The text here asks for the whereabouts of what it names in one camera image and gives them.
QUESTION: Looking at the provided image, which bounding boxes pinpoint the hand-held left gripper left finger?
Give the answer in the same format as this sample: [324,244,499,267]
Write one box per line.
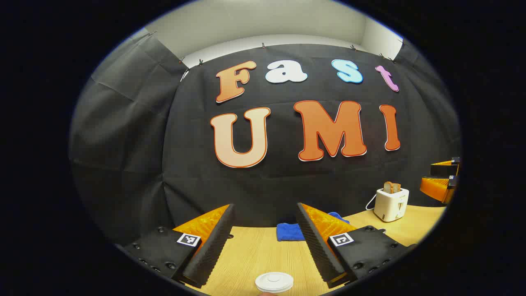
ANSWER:
[117,203,237,289]

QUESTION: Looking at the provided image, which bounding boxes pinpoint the white teacup lid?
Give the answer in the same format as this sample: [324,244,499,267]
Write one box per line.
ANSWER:
[255,272,294,293]

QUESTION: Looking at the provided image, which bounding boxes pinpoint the black backdrop cloth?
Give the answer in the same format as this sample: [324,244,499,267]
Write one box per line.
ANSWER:
[69,31,461,247]

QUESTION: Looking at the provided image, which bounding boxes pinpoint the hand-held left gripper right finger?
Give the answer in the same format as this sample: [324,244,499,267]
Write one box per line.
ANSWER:
[296,202,418,289]

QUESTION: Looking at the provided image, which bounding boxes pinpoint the blue towel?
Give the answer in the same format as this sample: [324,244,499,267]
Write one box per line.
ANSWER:
[276,212,350,242]

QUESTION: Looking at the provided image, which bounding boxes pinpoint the white toaster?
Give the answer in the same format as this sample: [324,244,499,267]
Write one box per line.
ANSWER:
[373,187,410,223]

